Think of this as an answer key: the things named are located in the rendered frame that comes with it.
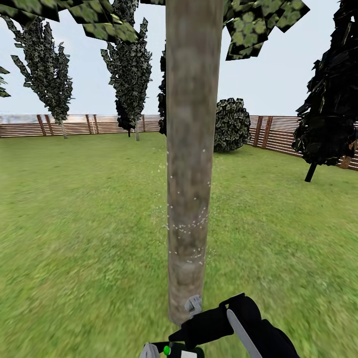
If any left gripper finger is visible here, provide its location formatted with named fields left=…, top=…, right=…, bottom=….
left=152, top=341, right=170, bottom=352

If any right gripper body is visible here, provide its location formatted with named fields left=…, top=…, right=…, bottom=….
left=181, top=309, right=222, bottom=351

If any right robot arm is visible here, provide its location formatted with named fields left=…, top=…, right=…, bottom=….
left=169, top=293, right=300, bottom=358

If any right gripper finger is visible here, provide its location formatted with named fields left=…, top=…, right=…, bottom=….
left=169, top=329, right=184, bottom=343

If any pesticide atomizer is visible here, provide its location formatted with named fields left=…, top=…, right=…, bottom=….
left=163, top=342, right=205, bottom=358

